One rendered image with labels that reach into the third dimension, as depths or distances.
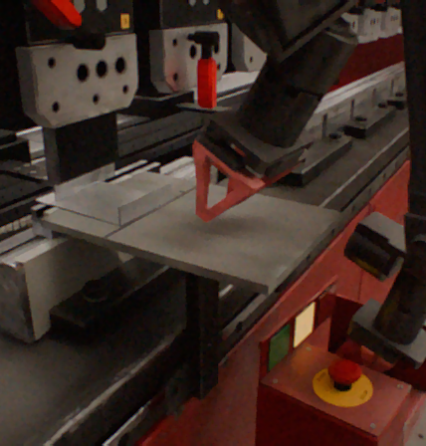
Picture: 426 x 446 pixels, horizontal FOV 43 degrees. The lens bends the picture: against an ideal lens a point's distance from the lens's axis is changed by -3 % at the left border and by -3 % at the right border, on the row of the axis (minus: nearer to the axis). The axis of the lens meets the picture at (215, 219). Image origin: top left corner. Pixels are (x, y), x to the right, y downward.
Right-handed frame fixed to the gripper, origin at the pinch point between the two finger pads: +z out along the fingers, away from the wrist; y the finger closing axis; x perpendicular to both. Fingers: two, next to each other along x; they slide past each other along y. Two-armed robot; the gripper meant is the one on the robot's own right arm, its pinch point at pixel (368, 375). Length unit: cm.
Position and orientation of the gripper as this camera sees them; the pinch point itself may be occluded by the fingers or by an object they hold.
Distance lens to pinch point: 80.7
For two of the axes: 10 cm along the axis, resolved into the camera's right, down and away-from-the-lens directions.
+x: -6.1, 3.1, -7.3
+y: -7.6, -4.8, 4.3
